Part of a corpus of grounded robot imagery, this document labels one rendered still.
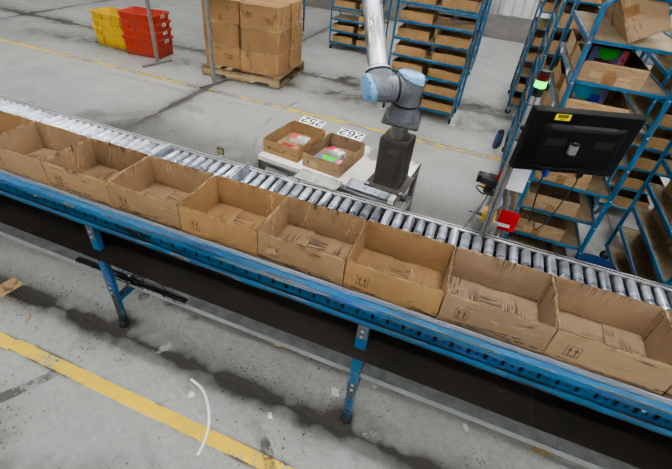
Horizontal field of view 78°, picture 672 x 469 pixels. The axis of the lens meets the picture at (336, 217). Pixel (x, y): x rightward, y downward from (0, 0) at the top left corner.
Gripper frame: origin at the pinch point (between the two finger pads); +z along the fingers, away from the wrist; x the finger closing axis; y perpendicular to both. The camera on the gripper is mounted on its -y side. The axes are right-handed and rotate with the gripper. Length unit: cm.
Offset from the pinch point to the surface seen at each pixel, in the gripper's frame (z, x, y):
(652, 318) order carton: 173, -12, -164
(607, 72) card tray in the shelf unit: 57, 25, -147
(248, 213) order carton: 141, -72, 0
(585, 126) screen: 108, 18, -126
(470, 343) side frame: 196, -33, -98
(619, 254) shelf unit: 35, -99, -276
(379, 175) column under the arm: 76, -74, -64
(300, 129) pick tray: 23, -103, -6
